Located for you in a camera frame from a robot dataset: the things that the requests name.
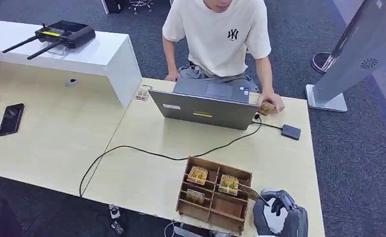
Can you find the person's right hand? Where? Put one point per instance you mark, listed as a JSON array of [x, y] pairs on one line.
[[172, 77]]

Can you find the black remote controller with antennas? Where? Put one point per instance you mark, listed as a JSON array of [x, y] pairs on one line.
[[67, 32]]

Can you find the clear card holder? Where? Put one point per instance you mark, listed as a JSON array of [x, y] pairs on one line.
[[143, 93]]

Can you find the small white floor device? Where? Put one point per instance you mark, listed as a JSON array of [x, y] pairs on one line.
[[115, 212]]

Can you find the small grey round object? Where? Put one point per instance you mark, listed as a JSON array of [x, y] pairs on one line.
[[71, 82]]

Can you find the round metal stanchion base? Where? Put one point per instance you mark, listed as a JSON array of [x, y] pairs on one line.
[[320, 62]]

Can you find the white desk riser shelf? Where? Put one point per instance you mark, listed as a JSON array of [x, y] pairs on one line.
[[98, 55]]

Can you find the grey kiosk stand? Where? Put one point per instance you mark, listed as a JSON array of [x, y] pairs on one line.
[[353, 55]]

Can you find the clear acrylic stand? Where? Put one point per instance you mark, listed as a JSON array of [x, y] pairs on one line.
[[57, 50]]

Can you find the person's left hand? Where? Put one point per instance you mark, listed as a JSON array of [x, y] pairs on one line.
[[274, 98]]

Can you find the chrome chair base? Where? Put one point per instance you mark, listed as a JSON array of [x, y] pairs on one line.
[[141, 3]]

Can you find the black box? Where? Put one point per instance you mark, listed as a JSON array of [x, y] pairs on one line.
[[114, 5]]

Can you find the person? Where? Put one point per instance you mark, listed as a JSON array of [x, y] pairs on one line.
[[216, 42]]

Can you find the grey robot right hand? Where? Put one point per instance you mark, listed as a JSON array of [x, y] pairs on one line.
[[297, 219]]

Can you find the black smartphone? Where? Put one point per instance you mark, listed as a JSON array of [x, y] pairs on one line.
[[11, 119]]

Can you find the small black card reader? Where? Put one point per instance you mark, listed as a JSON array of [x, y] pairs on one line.
[[291, 132]]

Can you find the small dark floor device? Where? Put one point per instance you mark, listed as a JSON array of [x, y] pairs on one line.
[[117, 228]]

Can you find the grey laptop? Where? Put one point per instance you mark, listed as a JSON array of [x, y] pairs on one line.
[[206, 109]]

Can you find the wooden compartment box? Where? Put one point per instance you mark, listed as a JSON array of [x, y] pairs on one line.
[[209, 199]]

